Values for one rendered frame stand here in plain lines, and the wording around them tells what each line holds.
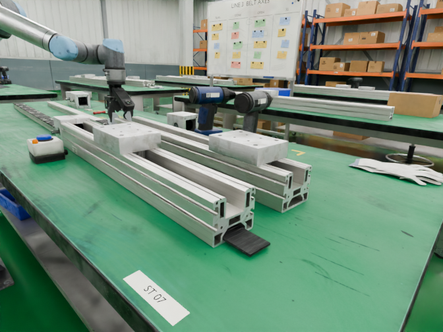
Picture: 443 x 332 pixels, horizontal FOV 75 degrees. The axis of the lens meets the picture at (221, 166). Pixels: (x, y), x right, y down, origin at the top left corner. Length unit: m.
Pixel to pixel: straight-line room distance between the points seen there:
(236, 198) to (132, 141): 0.31
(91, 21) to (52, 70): 2.47
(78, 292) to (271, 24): 3.48
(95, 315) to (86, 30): 12.51
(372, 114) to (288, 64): 1.87
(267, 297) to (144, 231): 0.25
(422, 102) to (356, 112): 0.54
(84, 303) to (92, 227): 0.73
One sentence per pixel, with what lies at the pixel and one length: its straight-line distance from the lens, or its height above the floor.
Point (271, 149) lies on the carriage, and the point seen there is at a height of 0.89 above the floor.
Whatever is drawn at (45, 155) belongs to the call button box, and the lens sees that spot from 0.99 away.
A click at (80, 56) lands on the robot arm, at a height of 1.08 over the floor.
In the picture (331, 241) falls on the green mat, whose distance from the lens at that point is 0.55.
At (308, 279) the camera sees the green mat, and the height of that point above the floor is 0.78.
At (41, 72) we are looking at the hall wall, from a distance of 12.63.
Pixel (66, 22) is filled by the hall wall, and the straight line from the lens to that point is 13.09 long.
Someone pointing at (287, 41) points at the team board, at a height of 1.39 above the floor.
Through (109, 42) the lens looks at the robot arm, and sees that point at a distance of 1.24.
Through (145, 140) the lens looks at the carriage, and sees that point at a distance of 0.72.
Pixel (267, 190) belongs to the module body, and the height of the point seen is 0.81.
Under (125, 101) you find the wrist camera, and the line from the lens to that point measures 1.19.
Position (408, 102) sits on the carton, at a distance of 2.53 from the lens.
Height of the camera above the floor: 1.06
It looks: 19 degrees down
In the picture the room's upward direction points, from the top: 2 degrees clockwise
